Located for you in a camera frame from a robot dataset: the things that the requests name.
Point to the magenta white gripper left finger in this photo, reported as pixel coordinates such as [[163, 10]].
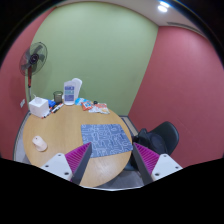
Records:
[[70, 166]]

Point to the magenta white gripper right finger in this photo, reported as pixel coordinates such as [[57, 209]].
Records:
[[153, 166]]

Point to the pink computer mouse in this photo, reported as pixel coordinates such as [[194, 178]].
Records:
[[39, 144]]

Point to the blue patterned mouse pad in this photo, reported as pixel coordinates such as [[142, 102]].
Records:
[[106, 139]]

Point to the black backpack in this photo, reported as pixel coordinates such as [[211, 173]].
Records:
[[151, 140]]

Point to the round wooden table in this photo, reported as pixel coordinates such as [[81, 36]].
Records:
[[62, 133]]

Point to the black chair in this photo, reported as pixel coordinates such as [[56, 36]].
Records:
[[169, 134]]

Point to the red white marker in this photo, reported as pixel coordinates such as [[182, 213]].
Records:
[[57, 108]]

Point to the orange snack packet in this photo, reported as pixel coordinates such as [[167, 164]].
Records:
[[86, 105]]

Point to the blue packet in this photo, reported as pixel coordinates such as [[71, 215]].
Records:
[[78, 101]]

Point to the white red snack packet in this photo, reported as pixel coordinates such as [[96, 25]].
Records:
[[99, 108]]

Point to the white tissue box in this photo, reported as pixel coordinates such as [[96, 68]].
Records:
[[39, 107]]

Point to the dark green cup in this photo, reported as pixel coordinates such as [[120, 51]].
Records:
[[58, 97]]

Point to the white jug with label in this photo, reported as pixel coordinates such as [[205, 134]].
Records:
[[71, 91]]

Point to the red standing fan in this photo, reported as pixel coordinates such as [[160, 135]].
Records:
[[32, 61]]

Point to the ceiling light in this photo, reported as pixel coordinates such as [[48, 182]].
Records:
[[163, 6]]

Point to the white wall socket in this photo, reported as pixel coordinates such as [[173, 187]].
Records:
[[22, 103]]

